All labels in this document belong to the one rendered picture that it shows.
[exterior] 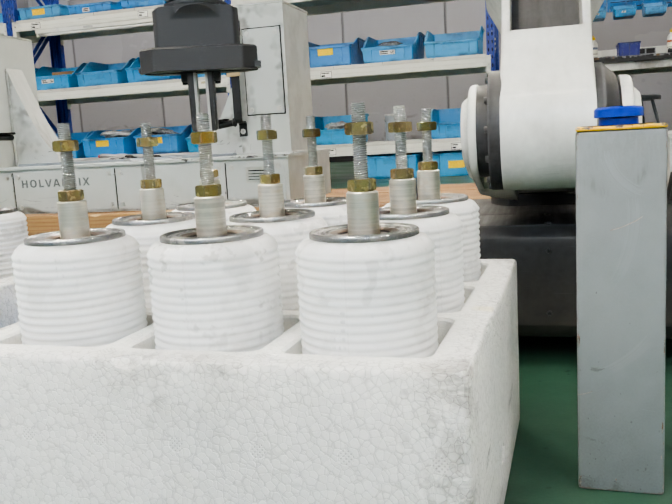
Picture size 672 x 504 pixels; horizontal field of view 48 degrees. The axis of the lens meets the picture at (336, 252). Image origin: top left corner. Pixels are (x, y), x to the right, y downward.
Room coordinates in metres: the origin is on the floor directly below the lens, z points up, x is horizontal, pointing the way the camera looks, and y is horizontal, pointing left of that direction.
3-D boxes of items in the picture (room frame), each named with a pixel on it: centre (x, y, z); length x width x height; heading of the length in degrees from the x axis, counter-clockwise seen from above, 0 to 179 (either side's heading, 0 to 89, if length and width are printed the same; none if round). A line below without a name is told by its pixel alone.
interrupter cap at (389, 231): (0.52, -0.02, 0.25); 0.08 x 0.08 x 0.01
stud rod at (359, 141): (0.52, -0.02, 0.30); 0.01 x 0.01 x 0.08
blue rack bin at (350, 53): (5.64, -0.07, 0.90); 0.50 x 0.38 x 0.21; 165
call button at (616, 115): (0.65, -0.24, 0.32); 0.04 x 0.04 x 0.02
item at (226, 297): (0.55, 0.09, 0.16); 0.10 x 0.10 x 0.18
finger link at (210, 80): (0.82, 0.12, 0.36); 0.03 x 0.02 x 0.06; 6
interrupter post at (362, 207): (0.52, -0.02, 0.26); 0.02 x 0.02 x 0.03
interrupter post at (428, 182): (0.74, -0.09, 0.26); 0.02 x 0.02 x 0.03
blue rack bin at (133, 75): (5.98, 1.26, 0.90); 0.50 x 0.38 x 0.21; 165
